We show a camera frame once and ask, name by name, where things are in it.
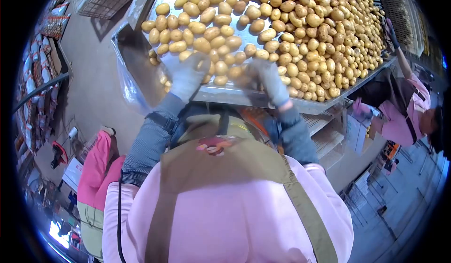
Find person's left hand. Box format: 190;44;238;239
168;52;212;103

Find person's right hand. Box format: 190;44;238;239
242;59;294;108

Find person's left fingers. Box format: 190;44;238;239
175;52;212;77

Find person's right fingers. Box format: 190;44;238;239
242;59;277;91

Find metal sorting table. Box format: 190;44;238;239
112;0;397;116

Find black wrist band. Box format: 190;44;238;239
145;111;179;132
264;107;302;140

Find clear plastic bag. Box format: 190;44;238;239
111;23;171;116

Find pile of potatoes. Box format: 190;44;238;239
141;0;387;103

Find white perforated crate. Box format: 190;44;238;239
302;111;348;169

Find person's body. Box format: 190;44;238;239
102;112;354;263

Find stack of filled sacks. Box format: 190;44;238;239
14;0;73;154

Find black curved bar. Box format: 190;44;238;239
12;72;71;115

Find red black tool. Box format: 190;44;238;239
49;141;70;170

